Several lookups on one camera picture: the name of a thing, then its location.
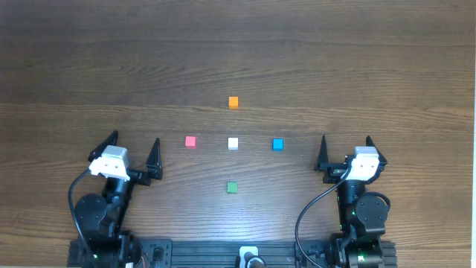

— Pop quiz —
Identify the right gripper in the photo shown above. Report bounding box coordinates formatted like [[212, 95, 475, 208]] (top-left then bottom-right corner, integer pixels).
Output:
[[314, 134, 388, 185]]

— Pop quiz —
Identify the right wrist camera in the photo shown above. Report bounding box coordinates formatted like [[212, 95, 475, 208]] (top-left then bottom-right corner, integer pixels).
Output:
[[349, 146, 381, 182]]

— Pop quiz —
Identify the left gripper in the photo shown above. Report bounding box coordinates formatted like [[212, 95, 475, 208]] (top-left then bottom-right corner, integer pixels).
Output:
[[88, 130, 164, 186]]

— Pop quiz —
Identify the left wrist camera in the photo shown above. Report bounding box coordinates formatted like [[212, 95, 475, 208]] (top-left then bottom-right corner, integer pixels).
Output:
[[88, 145, 131, 182]]

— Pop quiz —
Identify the mounting rail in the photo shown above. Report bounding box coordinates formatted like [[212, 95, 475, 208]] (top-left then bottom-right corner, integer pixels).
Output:
[[68, 237, 398, 268]]

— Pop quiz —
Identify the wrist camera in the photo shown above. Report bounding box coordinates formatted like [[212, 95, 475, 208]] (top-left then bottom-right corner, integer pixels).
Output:
[[88, 145, 131, 182], [349, 146, 381, 182]]

